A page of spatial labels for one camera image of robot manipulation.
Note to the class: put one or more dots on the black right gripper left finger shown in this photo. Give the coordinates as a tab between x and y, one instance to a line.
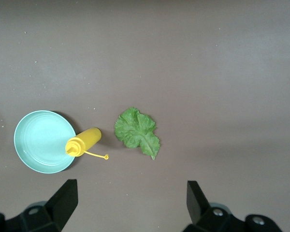
60	205

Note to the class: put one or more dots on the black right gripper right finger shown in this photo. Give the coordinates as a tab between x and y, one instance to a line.
198	207

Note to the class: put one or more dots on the yellow squeeze sauce bottle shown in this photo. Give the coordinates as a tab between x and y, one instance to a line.
85	141

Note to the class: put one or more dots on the mint green plate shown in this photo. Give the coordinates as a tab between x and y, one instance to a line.
42	142

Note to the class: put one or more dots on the green lettuce leaf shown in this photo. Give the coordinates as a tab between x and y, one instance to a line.
135	131

